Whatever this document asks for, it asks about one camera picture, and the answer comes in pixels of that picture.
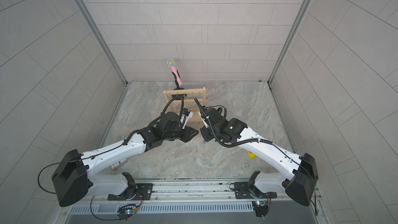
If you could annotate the aluminium corner frame post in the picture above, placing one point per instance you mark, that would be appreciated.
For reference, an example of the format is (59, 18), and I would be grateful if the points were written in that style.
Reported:
(295, 27)
(99, 37)

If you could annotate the pink toy microphone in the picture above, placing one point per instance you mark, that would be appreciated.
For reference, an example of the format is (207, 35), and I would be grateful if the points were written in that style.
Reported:
(172, 65)

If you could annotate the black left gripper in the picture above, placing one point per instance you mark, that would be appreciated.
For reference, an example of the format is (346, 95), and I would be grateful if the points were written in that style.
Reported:
(187, 133)

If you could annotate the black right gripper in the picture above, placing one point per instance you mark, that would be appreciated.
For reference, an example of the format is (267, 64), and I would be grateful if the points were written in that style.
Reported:
(205, 136)

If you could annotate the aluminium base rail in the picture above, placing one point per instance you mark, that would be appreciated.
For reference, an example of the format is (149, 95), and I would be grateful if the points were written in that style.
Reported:
(185, 197)

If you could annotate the small printed card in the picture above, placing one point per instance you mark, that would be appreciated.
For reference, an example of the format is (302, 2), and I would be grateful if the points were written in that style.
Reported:
(118, 164)

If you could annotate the aluminium corner frame post right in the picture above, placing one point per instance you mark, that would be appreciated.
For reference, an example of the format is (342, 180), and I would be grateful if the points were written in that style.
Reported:
(295, 27)

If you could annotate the wooden jewelry display stand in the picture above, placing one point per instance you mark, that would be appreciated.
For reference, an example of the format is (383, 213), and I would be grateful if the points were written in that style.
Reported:
(189, 103)

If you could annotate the aluminium corner frame post left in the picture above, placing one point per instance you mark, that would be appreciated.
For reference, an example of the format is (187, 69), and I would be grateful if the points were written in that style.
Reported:
(99, 37)

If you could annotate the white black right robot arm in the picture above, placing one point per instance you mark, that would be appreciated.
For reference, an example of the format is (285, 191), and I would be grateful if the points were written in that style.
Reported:
(298, 174)

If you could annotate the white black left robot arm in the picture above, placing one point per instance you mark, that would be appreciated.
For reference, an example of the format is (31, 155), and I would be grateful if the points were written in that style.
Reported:
(77, 174)

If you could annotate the yellow plastic triangle piece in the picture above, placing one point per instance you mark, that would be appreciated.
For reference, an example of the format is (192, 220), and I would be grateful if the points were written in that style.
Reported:
(251, 155)

